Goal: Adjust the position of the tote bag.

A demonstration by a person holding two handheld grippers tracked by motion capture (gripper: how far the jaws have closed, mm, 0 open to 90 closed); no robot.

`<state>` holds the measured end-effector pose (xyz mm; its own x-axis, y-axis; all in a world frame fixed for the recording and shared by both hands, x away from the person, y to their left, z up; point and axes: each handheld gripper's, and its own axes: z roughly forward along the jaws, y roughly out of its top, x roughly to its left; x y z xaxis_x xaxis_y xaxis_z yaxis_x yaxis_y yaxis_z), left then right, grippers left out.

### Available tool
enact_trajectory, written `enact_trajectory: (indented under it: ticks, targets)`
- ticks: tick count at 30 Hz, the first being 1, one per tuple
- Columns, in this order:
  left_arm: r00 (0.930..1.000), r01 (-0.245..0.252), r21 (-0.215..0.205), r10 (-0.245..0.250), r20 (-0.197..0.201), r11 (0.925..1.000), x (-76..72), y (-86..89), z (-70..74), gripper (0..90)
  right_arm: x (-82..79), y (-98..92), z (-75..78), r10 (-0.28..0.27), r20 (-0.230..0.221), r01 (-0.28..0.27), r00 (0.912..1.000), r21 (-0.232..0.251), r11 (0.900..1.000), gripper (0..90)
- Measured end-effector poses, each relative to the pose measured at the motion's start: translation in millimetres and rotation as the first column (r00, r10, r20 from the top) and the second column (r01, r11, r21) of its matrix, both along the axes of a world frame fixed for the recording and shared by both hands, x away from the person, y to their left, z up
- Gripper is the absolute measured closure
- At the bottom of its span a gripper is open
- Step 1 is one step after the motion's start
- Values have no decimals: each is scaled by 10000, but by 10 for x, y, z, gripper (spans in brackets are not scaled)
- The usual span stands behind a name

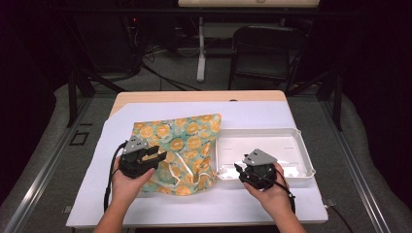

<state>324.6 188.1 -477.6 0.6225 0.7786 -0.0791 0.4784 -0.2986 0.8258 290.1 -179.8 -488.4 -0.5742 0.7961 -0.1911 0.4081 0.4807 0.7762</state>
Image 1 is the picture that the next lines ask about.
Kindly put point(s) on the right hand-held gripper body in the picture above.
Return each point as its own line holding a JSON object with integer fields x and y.
{"x": 259, "y": 173}

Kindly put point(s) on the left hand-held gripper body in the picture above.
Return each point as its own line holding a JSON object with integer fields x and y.
{"x": 132, "y": 161}

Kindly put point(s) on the white plastic tray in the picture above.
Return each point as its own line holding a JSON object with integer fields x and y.
{"x": 275, "y": 145}

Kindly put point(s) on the person's left hand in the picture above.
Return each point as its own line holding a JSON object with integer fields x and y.
{"x": 124, "y": 189}

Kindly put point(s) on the person's right hand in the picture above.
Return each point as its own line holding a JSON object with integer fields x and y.
{"x": 275, "y": 197}

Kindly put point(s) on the white table mat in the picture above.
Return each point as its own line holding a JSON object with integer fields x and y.
{"x": 207, "y": 207}

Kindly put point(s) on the black metal stand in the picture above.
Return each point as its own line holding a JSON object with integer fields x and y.
{"x": 73, "y": 97}
{"x": 336, "y": 97}

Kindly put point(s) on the white table leg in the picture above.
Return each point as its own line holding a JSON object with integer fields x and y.
{"x": 201, "y": 58}

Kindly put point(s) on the black folding chair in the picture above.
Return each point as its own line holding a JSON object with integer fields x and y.
{"x": 268, "y": 42}

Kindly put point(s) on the aluminium floor rail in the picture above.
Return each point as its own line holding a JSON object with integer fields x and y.
{"x": 42, "y": 181}
{"x": 356, "y": 181}

